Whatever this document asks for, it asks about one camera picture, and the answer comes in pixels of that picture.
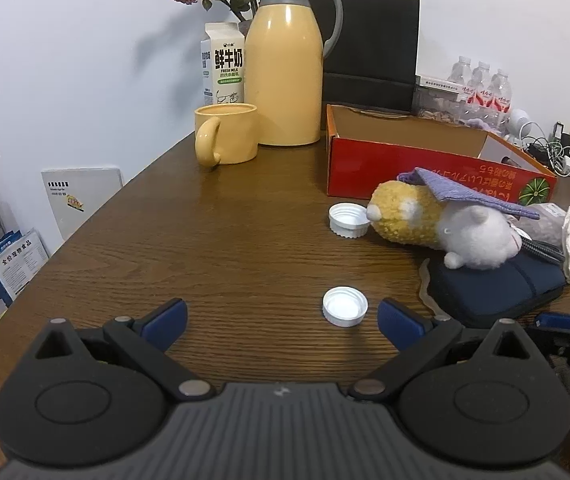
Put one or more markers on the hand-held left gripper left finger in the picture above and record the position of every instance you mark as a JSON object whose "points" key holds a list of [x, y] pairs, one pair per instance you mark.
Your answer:
{"points": [[167, 322]]}

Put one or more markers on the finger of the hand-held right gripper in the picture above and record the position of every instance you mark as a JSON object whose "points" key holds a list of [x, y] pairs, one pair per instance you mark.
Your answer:
{"points": [[562, 321]]}

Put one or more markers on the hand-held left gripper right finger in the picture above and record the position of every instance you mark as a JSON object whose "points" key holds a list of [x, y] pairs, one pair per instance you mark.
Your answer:
{"points": [[400, 322]]}

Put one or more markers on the white bottle cap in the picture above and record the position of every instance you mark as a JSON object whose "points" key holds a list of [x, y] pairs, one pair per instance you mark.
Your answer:
{"points": [[345, 305], [347, 217]]}

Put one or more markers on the navy zip pouch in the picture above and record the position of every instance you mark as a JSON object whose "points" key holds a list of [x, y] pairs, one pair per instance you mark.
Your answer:
{"points": [[490, 295]]}

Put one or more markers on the clear plastic container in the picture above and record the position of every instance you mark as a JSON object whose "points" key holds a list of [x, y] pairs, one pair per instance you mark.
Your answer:
{"points": [[547, 222]]}

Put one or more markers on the yellow and white plush toy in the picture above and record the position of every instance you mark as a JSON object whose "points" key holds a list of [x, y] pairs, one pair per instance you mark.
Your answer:
{"points": [[475, 240]]}

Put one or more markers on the purple knit pouch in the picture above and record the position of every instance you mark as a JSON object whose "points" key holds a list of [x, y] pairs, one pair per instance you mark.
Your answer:
{"points": [[455, 190]]}

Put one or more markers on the red cardboard box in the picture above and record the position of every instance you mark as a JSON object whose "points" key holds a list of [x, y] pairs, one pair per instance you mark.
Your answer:
{"points": [[365, 170]]}

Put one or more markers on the white board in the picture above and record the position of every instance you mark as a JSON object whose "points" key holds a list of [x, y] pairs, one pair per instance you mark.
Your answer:
{"points": [[80, 195]]}

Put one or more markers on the black power adapter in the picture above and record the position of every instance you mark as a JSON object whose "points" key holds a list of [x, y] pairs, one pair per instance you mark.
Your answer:
{"points": [[559, 132]]}

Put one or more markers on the yellow ceramic mug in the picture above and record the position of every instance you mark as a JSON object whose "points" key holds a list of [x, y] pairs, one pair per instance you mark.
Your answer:
{"points": [[235, 135]]}

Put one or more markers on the purple fluffy cloth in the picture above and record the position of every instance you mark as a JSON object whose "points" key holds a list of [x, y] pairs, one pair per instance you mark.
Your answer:
{"points": [[482, 123]]}

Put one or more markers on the clear snack container white lid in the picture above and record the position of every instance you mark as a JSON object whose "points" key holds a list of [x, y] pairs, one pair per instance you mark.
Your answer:
{"points": [[435, 107]]}

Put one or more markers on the yellow thermos jug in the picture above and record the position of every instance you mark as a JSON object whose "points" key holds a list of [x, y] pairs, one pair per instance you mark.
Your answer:
{"points": [[285, 85]]}

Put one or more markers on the white milk carton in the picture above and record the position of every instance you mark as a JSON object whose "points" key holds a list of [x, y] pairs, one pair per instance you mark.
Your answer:
{"points": [[227, 60]]}

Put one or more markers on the black paper bag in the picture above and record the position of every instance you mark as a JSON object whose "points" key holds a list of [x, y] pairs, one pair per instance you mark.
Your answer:
{"points": [[370, 50]]}

